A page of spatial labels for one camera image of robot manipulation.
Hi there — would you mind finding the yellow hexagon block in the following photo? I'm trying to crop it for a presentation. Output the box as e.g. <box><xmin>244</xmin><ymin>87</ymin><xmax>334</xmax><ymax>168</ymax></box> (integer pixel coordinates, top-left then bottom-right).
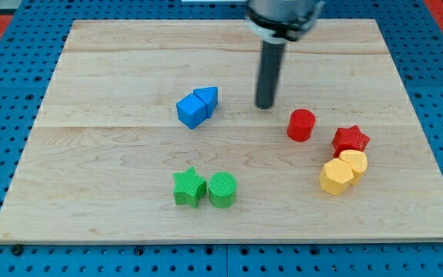
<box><xmin>319</xmin><ymin>159</ymin><xmax>354</xmax><ymax>195</ymax></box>

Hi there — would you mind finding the red star block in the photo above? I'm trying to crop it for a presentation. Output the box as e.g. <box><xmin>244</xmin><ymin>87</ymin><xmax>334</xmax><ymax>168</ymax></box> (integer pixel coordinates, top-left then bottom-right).
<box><xmin>331</xmin><ymin>125</ymin><xmax>371</xmax><ymax>158</ymax></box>

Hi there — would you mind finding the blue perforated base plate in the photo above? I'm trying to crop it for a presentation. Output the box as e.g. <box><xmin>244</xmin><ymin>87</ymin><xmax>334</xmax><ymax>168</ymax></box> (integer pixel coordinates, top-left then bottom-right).
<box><xmin>0</xmin><ymin>0</ymin><xmax>443</xmax><ymax>276</ymax></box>

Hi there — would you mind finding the green cylinder block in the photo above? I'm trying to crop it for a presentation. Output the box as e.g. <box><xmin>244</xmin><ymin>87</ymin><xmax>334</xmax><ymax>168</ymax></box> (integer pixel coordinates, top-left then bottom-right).
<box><xmin>208</xmin><ymin>172</ymin><xmax>237</xmax><ymax>209</ymax></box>

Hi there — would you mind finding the blue cube block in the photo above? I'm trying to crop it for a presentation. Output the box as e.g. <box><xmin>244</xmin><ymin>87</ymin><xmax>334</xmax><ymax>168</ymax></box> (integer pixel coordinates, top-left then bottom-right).
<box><xmin>176</xmin><ymin>94</ymin><xmax>207</xmax><ymax>129</ymax></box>

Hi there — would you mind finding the blue triangle block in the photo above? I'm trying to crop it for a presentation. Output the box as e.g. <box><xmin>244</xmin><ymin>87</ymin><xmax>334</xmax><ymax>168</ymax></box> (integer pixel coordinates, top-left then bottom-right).
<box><xmin>193</xmin><ymin>86</ymin><xmax>218</xmax><ymax>118</ymax></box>

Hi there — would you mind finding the yellow heart block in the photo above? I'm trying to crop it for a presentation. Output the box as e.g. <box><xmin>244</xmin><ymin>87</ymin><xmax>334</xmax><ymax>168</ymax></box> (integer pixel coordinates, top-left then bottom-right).
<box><xmin>338</xmin><ymin>149</ymin><xmax>368</xmax><ymax>185</ymax></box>

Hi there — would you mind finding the green star block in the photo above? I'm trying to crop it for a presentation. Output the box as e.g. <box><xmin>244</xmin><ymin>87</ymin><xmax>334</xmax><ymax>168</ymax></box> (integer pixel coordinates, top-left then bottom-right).
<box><xmin>172</xmin><ymin>167</ymin><xmax>207</xmax><ymax>209</ymax></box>

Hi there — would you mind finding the wooden board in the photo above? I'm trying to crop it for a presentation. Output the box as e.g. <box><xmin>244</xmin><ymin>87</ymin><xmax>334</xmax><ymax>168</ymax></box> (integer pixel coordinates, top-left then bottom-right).
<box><xmin>0</xmin><ymin>19</ymin><xmax>443</xmax><ymax>245</ymax></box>

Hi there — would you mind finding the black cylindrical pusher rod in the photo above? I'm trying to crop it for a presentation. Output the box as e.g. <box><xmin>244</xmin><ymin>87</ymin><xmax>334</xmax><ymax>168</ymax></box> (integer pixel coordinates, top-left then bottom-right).
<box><xmin>255</xmin><ymin>42</ymin><xmax>285</xmax><ymax>109</ymax></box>

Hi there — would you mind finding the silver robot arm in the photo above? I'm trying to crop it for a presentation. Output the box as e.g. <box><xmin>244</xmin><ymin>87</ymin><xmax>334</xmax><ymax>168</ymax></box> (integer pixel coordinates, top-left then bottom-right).
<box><xmin>245</xmin><ymin>0</ymin><xmax>325</xmax><ymax>109</ymax></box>

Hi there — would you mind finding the red cylinder block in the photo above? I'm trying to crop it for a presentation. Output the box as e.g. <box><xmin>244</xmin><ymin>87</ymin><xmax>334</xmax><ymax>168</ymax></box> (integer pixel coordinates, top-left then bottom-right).
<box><xmin>287</xmin><ymin>108</ymin><xmax>316</xmax><ymax>142</ymax></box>

